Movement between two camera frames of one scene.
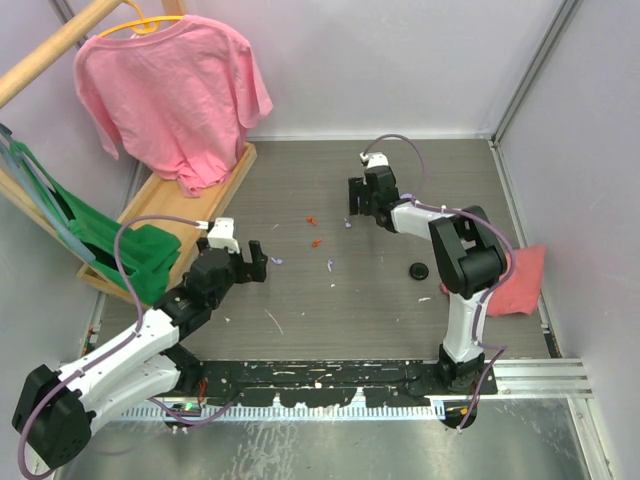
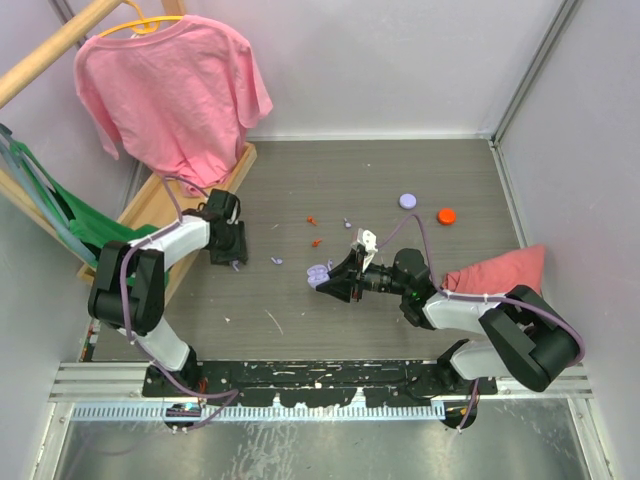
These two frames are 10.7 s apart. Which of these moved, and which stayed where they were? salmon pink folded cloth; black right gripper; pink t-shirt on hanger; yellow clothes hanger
Moved: black right gripper
Stayed: pink t-shirt on hanger; salmon pink folded cloth; yellow clothes hanger
